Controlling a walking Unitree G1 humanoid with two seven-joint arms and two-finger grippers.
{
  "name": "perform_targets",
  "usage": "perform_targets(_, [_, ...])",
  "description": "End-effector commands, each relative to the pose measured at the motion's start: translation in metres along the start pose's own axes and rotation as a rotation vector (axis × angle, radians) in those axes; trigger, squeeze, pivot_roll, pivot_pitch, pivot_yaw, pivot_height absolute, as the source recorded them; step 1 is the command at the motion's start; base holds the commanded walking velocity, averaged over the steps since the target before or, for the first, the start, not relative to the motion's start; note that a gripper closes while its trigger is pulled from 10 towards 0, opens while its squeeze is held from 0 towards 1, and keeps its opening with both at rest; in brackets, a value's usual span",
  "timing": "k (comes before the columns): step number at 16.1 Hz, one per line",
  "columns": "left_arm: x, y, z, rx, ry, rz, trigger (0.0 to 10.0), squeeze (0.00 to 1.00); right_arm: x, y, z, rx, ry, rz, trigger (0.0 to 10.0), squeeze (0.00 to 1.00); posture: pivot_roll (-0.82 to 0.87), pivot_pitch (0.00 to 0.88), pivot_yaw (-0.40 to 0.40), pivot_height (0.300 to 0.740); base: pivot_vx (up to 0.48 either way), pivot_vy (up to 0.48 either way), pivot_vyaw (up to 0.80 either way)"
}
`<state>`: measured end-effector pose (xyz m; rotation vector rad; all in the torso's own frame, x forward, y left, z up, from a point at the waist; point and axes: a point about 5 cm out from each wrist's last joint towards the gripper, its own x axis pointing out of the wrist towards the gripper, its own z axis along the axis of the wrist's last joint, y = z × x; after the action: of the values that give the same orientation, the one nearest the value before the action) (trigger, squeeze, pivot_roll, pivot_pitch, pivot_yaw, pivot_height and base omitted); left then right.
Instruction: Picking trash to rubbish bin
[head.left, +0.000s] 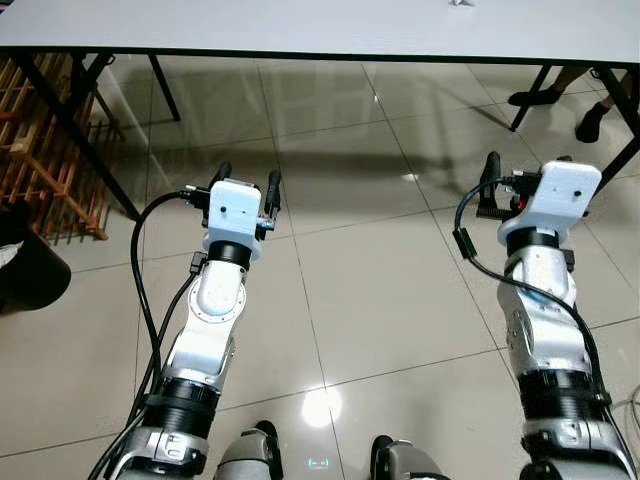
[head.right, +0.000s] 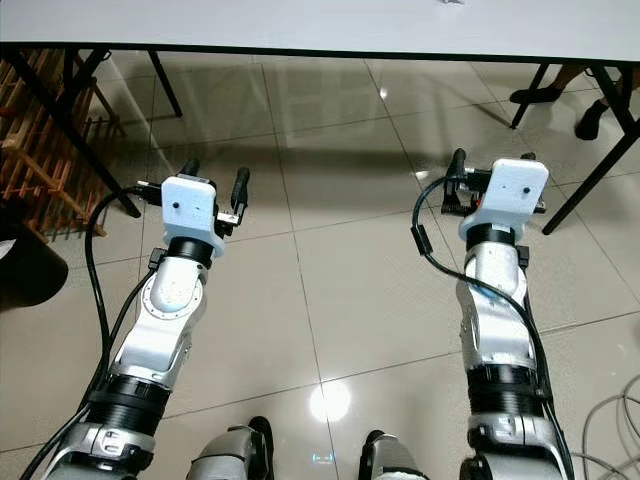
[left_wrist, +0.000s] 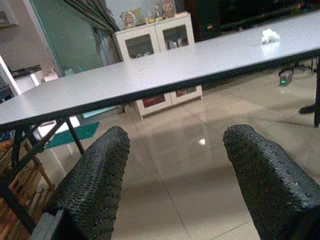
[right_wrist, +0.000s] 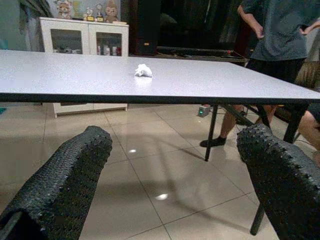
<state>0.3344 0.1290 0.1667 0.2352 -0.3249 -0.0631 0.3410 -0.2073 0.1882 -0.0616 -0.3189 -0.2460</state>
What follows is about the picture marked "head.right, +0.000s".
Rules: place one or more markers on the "white table with black legs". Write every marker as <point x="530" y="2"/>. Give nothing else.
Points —
<point x="300" y="22"/>

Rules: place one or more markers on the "wooden slatted rack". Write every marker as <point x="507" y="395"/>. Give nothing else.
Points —
<point x="40" y="160"/>

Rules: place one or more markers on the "person's bare leg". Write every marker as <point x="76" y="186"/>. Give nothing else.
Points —
<point x="572" y="78"/>

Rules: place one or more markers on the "person's black shoe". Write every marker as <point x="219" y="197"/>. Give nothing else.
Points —
<point x="538" y="95"/>
<point x="592" y="122"/>

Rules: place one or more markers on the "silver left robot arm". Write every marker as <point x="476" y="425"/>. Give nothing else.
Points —
<point x="175" y="295"/>

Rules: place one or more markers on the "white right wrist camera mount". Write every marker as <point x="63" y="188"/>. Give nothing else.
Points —
<point x="510" y="195"/>

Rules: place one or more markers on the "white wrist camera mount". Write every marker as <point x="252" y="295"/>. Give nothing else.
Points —
<point x="188" y="205"/>
<point x="510" y="195"/>

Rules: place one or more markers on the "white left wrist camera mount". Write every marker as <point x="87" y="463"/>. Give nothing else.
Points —
<point x="188" y="205"/>

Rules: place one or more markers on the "robot right leg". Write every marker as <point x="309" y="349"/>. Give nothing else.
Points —
<point x="395" y="460"/>

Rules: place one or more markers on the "black round rubbish bin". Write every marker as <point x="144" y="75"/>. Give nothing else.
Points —
<point x="30" y="270"/>

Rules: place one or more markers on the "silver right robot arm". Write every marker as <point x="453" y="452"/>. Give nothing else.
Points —
<point x="490" y="330"/>

